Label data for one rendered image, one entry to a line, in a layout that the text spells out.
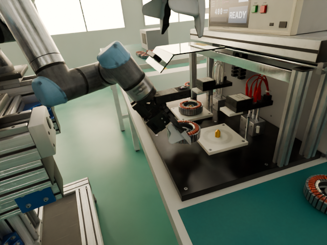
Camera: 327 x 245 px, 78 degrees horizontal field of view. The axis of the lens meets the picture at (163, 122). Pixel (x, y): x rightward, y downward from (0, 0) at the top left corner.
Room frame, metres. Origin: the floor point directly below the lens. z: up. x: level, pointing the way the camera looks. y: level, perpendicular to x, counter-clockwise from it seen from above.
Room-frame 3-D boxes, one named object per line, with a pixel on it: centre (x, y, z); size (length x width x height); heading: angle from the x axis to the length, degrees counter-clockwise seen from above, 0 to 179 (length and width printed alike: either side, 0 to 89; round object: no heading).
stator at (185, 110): (0.85, -0.13, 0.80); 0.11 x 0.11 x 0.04
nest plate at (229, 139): (0.62, -0.19, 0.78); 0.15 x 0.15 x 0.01; 14
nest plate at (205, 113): (0.85, -0.13, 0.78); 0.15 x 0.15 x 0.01; 14
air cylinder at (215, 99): (0.89, -0.27, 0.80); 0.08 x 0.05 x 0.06; 14
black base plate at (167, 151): (0.74, -0.18, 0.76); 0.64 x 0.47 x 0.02; 14
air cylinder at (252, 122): (0.66, -0.33, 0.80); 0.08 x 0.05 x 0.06; 14
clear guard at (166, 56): (0.88, -0.13, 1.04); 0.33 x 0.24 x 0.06; 104
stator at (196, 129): (0.58, -0.06, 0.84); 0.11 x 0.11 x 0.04
